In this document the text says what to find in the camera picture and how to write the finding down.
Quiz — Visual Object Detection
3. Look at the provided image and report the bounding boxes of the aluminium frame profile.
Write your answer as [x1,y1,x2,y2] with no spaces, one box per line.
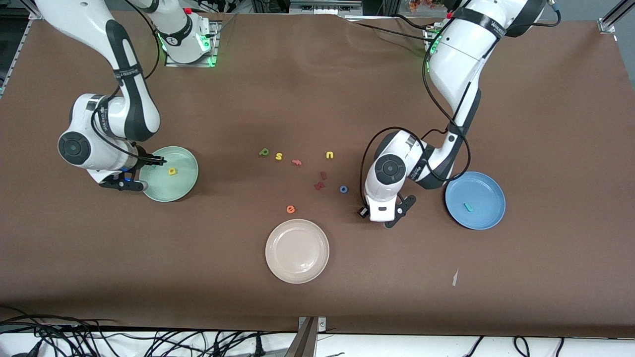
[0,0,50,95]
[598,0,635,34]

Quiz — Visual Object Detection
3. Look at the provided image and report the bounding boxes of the dark angled bar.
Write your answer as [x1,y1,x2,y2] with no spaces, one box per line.
[284,317,318,357]

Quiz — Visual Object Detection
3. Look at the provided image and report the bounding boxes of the grey device box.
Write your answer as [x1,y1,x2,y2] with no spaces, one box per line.
[290,0,363,14]

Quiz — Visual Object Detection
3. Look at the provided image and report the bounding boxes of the silver bracket plate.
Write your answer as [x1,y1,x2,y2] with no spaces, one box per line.
[298,316,328,333]

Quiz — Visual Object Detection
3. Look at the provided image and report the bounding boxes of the beige plate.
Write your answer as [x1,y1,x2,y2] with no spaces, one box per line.
[265,219,330,284]

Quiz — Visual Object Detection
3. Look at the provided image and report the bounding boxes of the brown table cover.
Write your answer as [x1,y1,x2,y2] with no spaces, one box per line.
[0,9,635,339]

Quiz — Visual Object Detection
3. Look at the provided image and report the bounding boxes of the blue plate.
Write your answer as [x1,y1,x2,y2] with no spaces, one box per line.
[444,171,507,231]

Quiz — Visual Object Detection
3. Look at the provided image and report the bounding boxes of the green plate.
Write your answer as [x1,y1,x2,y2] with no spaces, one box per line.
[139,146,199,203]

